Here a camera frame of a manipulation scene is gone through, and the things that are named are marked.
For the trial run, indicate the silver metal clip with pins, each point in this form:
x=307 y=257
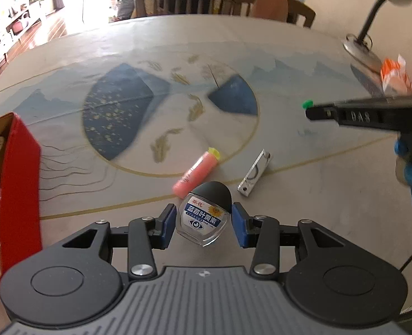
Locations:
x=253 y=174

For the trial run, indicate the low wooden cabinet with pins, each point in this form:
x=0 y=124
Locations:
x=10 y=35

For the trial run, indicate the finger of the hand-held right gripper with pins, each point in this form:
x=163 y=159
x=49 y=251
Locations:
x=323 y=112

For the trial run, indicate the eye drop bottle black cap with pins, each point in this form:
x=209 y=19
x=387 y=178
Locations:
x=204 y=216

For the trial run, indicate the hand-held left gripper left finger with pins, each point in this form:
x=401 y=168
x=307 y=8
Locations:
x=169 y=225

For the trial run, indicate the red tin box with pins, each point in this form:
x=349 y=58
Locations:
x=21 y=188

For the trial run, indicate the tan cloth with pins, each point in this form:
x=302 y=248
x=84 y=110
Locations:
x=270 y=5

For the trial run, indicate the pink tube with yellow cap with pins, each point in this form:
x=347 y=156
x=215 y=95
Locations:
x=195 y=172

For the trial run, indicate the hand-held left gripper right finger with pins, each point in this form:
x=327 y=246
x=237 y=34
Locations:
x=239 y=226

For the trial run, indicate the small green piece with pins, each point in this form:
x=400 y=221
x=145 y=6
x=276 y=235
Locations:
x=307 y=104

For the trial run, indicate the orange and white packet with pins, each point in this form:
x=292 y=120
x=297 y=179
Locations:
x=394 y=76

